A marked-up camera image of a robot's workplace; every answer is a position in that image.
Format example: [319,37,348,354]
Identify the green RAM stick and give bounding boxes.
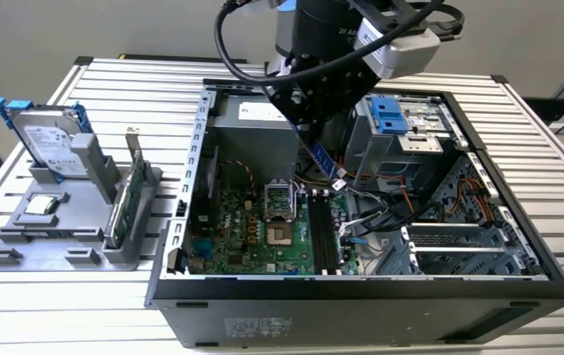
[301,135,340,183]

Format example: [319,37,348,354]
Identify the RAM slot with white clips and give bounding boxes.
[320,190,335,275]
[308,190,323,275]

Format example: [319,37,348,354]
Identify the blue plastic drive latch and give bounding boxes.
[368,96,405,135]

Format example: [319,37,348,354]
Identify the grey power supply unit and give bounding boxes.
[209,94,304,186]

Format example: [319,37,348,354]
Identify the metal CPU socket cover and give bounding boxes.
[262,178,296,220]

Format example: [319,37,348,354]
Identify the black case fan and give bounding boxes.
[194,146,221,226]

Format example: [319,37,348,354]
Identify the CPU socket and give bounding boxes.
[265,220,296,248]

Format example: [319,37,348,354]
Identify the black table connector block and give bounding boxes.
[522,95,564,123]

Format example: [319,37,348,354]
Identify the green motherboard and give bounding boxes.
[186,177,360,277]

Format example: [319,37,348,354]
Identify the green and black graphics card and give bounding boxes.
[102,128,146,252]

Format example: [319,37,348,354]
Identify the blue expansion slot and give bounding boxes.
[192,238,213,258]

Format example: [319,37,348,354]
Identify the metal disk bay cage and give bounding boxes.
[399,221,534,277]

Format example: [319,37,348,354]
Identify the hard disk in blue carrier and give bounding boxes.
[0,98,95,183]

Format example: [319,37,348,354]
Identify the grey parts rack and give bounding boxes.
[0,132,163,274]

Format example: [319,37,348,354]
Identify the black PC case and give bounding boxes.
[142,78,564,351]

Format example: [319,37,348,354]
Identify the silver CPU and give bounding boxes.
[22,197,59,216]

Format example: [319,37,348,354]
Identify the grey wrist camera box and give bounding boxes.
[352,20,443,81]

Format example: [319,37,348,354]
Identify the thin black cable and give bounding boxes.
[425,0,466,40]

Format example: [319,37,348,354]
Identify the twisted multicolour fan wire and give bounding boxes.
[217,160,256,197]

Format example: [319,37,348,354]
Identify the power supply wire bundle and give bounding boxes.
[292,155,415,234]

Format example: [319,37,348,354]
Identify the orange drive power wires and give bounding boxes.
[437,177,502,229]

